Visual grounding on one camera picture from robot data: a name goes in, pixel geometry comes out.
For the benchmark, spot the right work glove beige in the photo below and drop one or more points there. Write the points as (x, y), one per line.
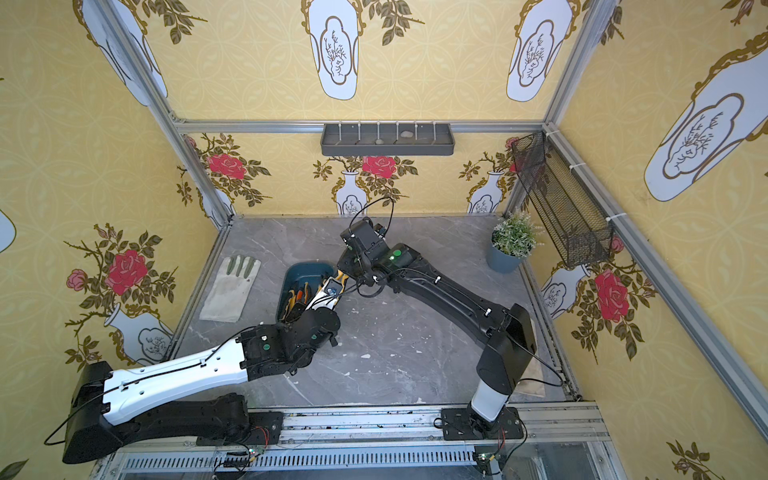
(532, 383)

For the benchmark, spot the grey wall shelf tray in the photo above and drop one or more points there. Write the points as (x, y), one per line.
(387, 138)

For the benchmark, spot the teal plastic storage box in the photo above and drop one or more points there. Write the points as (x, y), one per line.
(301, 283)

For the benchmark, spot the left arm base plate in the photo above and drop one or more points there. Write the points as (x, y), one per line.
(264, 428)

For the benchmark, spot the black wire mesh basket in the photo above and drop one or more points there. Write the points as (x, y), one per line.
(570, 215)

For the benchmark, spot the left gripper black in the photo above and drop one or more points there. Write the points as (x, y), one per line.
(313, 318)

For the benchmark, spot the left work glove beige green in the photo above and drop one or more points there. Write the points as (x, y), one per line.
(232, 285)

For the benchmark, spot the blue flower pot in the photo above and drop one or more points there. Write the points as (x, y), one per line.
(501, 262)

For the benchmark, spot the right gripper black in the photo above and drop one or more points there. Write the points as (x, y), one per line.
(348, 264)

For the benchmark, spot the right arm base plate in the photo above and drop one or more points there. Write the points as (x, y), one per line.
(463, 424)

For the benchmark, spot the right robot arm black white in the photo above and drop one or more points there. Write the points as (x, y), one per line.
(504, 333)

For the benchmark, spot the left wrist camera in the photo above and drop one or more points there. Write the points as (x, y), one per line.
(322, 301)

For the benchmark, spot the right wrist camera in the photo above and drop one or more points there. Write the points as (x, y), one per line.
(366, 238)

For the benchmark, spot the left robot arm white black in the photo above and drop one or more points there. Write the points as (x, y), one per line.
(113, 408)

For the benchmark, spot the yellow black pliers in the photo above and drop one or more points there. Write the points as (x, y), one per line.
(335, 285)

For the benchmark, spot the aluminium front rail frame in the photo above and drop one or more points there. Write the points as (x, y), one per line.
(551, 440)

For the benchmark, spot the green white artificial plant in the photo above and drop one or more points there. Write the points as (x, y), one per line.
(516, 236)

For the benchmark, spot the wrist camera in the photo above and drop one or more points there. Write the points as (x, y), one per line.
(366, 238)
(322, 301)

